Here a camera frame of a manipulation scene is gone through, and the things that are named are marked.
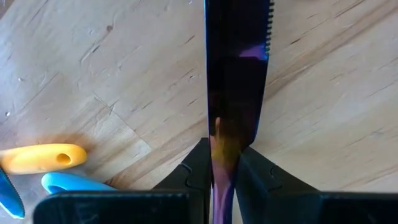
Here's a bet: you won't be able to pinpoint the iridescent rainbow table knife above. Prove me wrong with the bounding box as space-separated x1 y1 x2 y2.
203 0 276 224
0 167 25 220

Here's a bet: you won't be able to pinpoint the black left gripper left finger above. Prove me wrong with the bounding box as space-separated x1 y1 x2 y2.
32 138 214 224

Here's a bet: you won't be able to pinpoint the yellow silicone spatula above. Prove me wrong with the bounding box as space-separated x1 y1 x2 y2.
0 142 88 175

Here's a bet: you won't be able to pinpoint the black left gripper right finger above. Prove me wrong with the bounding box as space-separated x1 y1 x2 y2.
234 146 398 224

